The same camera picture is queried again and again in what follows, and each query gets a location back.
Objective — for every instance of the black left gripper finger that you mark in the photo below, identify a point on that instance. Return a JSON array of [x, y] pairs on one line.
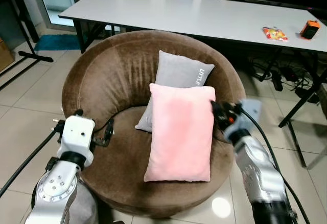
[[78, 113], [110, 129]]

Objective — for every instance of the black metal stand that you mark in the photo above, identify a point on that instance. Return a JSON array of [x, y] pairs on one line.
[[25, 35]]

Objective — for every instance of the white folding table black legs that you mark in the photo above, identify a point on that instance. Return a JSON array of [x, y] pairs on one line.
[[194, 14]]

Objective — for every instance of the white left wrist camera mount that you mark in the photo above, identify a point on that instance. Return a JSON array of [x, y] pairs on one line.
[[76, 134]]

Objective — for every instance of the pink plush pillow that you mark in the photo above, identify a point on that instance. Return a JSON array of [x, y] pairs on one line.
[[181, 132]]

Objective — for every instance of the grey pillow with white print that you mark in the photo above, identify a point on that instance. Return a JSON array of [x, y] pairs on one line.
[[176, 73]]

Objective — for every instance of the brown cardboard box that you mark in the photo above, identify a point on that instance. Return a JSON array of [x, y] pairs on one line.
[[5, 55]]

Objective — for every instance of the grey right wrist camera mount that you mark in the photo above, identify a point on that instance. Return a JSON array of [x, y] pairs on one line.
[[248, 119]]

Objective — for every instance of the orange and black device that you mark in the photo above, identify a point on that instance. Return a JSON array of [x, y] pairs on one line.
[[309, 29]]

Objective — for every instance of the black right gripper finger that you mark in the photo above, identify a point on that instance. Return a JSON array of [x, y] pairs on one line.
[[215, 107]]

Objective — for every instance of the brown round velvet sofa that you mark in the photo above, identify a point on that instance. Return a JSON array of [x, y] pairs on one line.
[[112, 81]]

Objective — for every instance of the red orange snack packet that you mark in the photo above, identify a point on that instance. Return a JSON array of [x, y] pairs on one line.
[[275, 34]]

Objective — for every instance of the blue floor mat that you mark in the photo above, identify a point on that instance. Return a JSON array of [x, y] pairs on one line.
[[56, 42]]

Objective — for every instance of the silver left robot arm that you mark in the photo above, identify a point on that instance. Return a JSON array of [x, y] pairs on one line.
[[53, 188]]

